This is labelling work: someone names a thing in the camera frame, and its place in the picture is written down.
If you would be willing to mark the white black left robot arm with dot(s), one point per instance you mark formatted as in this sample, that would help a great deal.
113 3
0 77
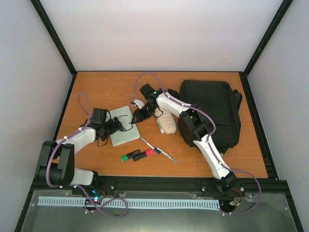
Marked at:
56 163

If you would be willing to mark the black student bag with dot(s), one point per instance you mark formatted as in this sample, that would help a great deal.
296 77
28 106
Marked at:
220 103

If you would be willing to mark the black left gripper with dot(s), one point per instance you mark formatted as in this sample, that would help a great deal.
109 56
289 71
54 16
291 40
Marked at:
114 128

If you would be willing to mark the light blue cable duct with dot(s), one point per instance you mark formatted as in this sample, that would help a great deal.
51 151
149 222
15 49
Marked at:
129 203

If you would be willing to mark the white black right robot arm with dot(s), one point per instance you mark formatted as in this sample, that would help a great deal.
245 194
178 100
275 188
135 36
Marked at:
197 126

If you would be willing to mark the silver pen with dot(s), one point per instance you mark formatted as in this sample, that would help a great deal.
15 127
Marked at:
169 157

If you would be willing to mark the black aluminium frame rail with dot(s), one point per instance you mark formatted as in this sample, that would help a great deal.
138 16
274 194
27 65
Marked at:
206 187

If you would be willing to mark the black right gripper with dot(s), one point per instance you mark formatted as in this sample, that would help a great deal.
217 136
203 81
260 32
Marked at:
140 116

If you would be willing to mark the blue capped white marker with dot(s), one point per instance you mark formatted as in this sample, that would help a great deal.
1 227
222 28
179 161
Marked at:
152 147

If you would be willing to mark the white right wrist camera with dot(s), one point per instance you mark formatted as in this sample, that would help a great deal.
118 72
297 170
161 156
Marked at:
137 103

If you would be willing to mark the grey Great Gatsby book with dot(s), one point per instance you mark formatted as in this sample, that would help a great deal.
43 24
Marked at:
128 131

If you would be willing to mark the green white glue stick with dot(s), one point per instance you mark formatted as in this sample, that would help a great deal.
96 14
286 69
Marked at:
161 130

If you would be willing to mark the beige ribbed pencil case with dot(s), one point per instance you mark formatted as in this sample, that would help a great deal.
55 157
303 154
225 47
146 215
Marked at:
166 120

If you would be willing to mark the pink black highlighter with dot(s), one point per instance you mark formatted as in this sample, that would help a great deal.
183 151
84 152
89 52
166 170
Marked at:
142 154

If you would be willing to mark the green black highlighter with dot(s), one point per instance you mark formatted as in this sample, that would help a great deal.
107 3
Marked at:
130 155

